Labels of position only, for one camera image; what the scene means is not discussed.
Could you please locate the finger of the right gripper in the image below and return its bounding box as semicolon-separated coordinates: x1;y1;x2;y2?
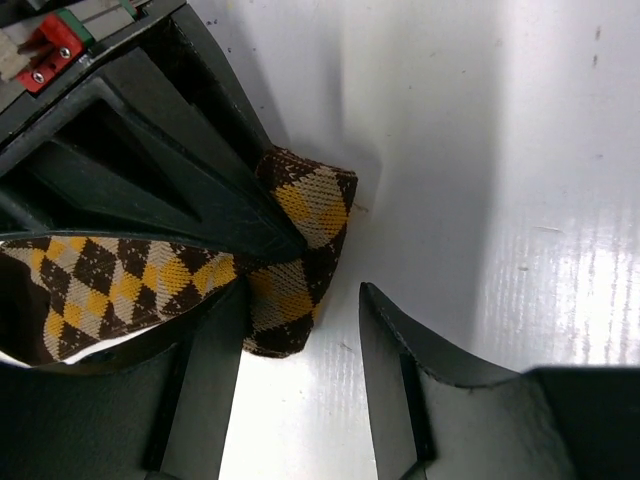
170;9;273;170
1;49;305;258

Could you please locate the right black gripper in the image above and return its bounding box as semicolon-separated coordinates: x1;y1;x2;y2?
1;1;186;145

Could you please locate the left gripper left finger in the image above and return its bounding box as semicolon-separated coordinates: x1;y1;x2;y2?
1;280;248;479

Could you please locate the brown argyle sock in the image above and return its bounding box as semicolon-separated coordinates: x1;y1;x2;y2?
1;148;358;366

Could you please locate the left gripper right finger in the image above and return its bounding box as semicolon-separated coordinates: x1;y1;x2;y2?
359;283;639;479

